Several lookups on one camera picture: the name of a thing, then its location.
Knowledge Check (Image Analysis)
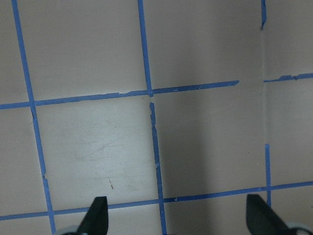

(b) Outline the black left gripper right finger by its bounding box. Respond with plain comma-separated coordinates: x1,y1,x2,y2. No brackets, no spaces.
246,194,292,235

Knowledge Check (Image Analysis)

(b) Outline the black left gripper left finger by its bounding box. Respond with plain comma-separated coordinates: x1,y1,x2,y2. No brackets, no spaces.
76,196,109,235

